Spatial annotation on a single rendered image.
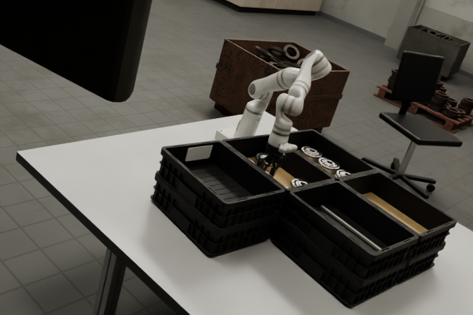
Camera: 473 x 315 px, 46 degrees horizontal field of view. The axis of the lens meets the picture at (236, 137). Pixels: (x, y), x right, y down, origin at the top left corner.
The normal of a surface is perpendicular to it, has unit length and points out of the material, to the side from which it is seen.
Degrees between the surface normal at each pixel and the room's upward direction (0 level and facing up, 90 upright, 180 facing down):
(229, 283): 0
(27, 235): 0
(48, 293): 0
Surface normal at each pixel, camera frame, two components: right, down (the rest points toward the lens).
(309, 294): 0.26, -0.88
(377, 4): -0.66, 0.14
